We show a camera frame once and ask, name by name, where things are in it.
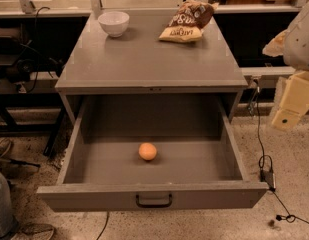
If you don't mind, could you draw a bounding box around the grey cabinet counter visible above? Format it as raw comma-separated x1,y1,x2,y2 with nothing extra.
56,9,247,121

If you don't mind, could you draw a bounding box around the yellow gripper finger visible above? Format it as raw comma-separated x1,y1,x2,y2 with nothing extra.
262,30,286,57
270,71,309,131

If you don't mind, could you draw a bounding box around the grey shoe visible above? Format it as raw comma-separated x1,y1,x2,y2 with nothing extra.
11,224,55,240

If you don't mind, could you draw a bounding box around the white ceramic bowl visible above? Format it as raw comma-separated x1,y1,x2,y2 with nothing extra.
98,11,130,37

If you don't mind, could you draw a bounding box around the person's jeans leg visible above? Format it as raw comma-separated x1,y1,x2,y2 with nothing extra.
0,172,18,240

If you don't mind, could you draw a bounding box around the dark machinery on shelf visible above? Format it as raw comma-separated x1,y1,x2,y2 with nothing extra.
0,24,64,93

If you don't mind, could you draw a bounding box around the brown chip bag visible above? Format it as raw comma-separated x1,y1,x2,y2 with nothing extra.
159,0,218,43

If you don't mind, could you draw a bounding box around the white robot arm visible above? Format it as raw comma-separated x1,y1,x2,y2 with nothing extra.
262,2,309,131

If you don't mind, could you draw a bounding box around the black cable under drawer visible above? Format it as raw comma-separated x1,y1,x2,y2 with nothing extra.
95,211,110,240

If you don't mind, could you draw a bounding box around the black cable with adapter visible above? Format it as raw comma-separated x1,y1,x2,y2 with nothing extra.
252,78,309,229

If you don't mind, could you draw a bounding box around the orange fruit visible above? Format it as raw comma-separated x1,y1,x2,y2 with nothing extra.
138,143,157,161

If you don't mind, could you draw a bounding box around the open grey top drawer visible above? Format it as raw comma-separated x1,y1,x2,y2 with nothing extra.
38,94,267,212

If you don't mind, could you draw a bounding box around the black drawer handle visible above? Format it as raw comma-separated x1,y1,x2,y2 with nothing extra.
135,194,173,209

